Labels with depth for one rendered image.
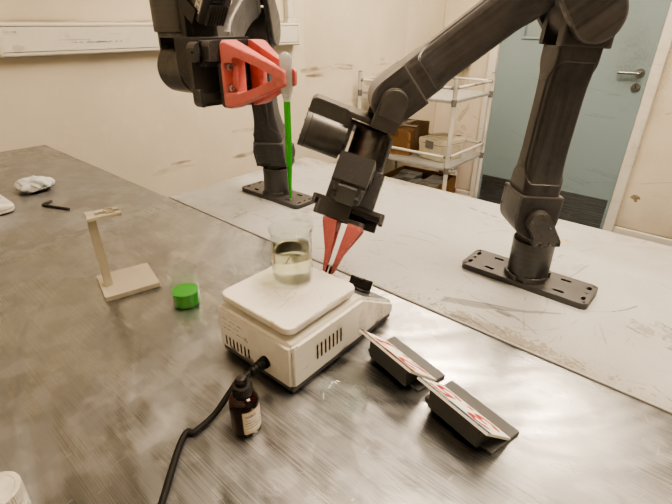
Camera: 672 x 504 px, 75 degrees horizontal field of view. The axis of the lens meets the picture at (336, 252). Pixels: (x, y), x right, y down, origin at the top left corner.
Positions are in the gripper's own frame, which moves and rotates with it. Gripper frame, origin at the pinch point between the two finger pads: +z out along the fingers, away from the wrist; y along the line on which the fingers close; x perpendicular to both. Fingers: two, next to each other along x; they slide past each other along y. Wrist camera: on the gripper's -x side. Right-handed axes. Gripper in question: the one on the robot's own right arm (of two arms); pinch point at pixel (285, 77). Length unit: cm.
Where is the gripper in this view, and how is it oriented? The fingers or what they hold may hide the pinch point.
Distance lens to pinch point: 48.6
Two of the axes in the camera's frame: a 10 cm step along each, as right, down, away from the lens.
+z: 7.6, 2.9, -5.7
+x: 0.0, 8.9, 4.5
